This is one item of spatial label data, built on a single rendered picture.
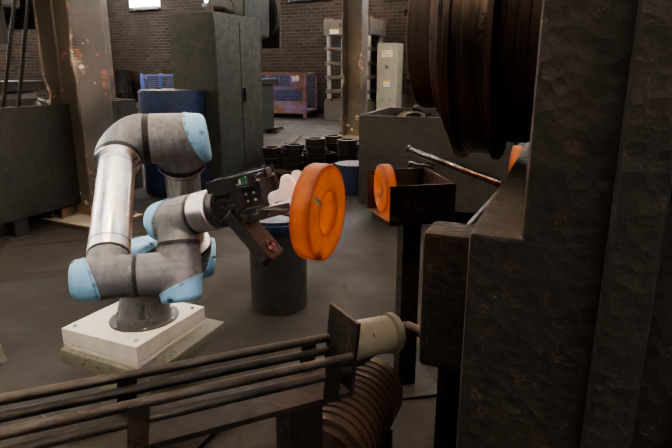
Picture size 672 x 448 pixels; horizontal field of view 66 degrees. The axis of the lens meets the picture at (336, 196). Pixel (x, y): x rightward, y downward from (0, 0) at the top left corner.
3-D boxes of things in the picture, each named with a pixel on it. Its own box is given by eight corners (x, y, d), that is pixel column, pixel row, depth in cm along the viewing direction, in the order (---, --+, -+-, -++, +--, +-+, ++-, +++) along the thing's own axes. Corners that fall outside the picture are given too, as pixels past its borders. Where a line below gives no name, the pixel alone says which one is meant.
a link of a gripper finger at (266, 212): (284, 205, 81) (239, 214, 85) (287, 214, 81) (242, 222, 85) (298, 197, 85) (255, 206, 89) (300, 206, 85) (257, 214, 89)
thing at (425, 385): (417, 354, 196) (425, 167, 178) (444, 396, 171) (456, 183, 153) (364, 360, 192) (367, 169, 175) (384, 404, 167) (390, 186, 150)
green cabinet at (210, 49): (181, 188, 468) (168, 13, 432) (227, 174, 530) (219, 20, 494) (225, 193, 449) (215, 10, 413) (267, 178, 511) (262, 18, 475)
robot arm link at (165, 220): (172, 246, 102) (170, 203, 103) (215, 238, 97) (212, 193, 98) (140, 245, 95) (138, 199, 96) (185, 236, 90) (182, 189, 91)
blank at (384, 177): (387, 154, 170) (377, 154, 169) (400, 184, 158) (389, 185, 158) (380, 190, 180) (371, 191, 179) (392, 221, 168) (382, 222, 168)
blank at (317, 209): (333, 270, 88) (315, 267, 89) (352, 186, 93) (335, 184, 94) (299, 245, 74) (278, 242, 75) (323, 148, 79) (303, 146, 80)
